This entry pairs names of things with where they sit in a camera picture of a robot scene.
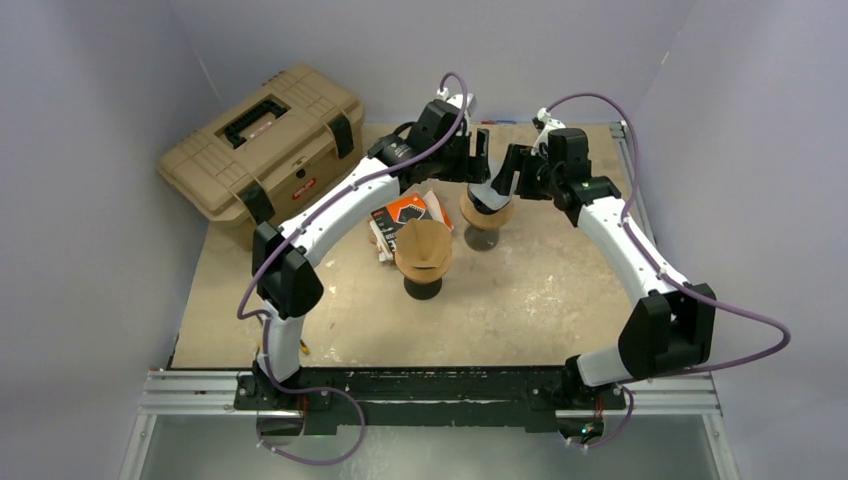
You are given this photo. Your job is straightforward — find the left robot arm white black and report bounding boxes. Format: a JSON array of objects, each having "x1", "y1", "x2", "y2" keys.
[{"x1": 253, "y1": 94, "x2": 489, "y2": 409}]

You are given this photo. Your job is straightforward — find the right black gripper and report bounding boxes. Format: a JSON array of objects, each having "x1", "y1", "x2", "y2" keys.
[{"x1": 493, "y1": 144, "x2": 562, "y2": 202}]

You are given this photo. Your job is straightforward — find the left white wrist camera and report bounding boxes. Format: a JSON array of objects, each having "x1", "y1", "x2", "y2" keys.
[{"x1": 436, "y1": 89, "x2": 477, "y2": 136}]

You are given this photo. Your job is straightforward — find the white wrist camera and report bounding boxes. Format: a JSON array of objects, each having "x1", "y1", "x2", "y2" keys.
[
  {"x1": 531, "y1": 107, "x2": 567, "y2": 157},
  {"x1": 436, "y1": 89, "x2": 477, "y2": 136}
]

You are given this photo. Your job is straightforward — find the white paper coffee filter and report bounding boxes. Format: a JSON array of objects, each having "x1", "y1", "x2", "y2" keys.
[{"x1": 467, "y1": 179, "x2": 512, "y2": 215}]

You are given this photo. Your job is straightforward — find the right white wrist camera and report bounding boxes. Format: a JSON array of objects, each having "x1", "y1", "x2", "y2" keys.
[{"x1": 531, "y1": 107, "x2": 567, "y2": 157}]

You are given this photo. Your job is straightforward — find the wooden dripper stand black base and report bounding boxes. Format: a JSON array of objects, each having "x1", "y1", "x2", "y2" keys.
[{"x1": 395, "y1": 255, "x2": 453, "y2": 301}]

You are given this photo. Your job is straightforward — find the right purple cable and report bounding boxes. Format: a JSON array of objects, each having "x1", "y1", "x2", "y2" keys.
[{"x1": 544, "y1": 92, "x2": 793, "y2": 379}]

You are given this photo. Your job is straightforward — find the wooden ring dripper holder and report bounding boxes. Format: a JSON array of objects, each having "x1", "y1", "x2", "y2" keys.
[{"x1": 460, "y1": 195, "x2": 515, "y2": 230}]

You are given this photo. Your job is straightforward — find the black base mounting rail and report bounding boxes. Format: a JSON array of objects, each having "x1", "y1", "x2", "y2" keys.
[{"x1": 234, "y1": 365, "x2": 626, "y2": 436}]

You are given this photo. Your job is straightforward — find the brown paper coffee filter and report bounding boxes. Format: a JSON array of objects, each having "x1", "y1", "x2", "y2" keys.
[{"x1": 395, "y1": 219, "x2": 452, "y2": 269}]

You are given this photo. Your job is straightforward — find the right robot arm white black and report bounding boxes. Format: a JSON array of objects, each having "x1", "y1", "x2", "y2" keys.
[{"x1": 491, "y1": 128, "x2": 715, "y2": 407}]

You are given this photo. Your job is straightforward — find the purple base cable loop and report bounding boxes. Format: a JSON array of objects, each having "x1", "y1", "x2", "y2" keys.
[{"x1": 255, "y1": 389, "x2": 367, "y2": 467}]

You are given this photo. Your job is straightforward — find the stack of paper filters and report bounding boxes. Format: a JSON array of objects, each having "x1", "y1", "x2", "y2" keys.
[{"x1": 368, "y1": 220, "x2": 394, "y2": 264}]

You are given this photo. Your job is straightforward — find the tan plastic toolbox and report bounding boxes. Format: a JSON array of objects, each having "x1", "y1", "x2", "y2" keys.
[{"x1": 157, "y1": 64, "x2": 365, "y2": 251}]

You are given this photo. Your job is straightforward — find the glass carafe with collar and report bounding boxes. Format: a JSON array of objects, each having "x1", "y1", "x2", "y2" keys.
[{"x1": 464, "y1": 225, "x2": 500, "y2": 252}]

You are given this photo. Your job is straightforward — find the coffee paper filter box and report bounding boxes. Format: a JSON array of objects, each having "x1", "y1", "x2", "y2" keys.
[{"x1": 368, "y1": 190, "x2": 454, "y2": 253}]

